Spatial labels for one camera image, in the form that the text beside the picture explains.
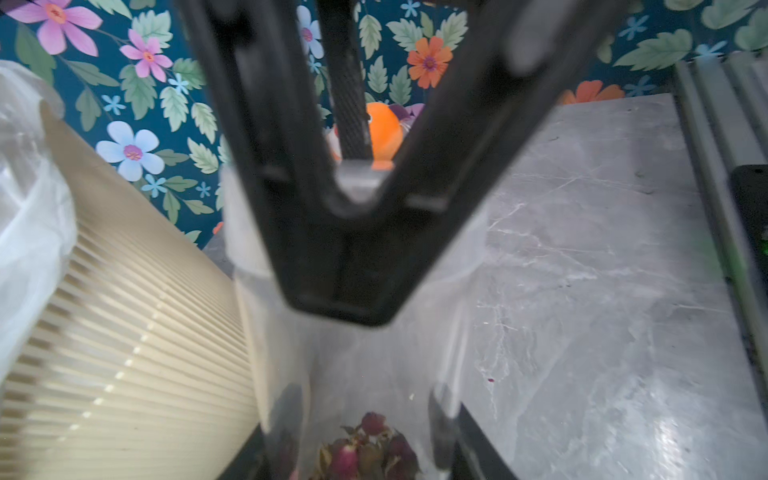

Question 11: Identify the cream ribbed trash bin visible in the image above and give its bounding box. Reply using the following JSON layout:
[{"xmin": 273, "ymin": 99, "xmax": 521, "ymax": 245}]
[{"xmin": 1, "ymin": 107, "xmax": 259, "ymax": 479}]

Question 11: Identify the white plastic bin liner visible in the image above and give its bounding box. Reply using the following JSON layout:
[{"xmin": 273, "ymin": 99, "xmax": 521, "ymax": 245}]
[{"xmin": 1, "ymin": 61, "xmax": 77, "ymax": 376}]

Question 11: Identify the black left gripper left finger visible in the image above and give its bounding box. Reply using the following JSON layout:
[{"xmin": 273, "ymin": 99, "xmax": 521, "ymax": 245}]
[{"xmin": 217, "ymin": 424, "xmax": 282, "ymax": 480}]

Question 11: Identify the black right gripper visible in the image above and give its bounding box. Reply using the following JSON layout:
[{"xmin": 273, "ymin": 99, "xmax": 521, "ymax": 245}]
[{"xmin": 177, "ymin": 0, "xmax": 628, "ymax": 327}]

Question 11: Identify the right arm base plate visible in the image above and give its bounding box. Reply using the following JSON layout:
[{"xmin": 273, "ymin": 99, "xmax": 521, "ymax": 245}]
[{"xmin": 730, "ymin": 165, "xmax": 767, "ymax": 288}]

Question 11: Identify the clear flower tea jar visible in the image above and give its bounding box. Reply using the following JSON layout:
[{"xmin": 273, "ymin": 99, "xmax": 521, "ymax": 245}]
[{"xmin": 220, "ymin": 167, "xmax": 488, "ymax": 479}]

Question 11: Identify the orange plush toy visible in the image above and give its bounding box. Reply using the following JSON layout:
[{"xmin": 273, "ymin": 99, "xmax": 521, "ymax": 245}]
[{"xmin": 366, "ymin": 102, "xmax": 424, "ymax": 171}]

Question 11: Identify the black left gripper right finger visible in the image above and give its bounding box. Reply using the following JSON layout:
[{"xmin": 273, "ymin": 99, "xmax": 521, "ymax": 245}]
[{"xmin": 428, "ymin": 389, "xmax": 519, "ymax": 480}]

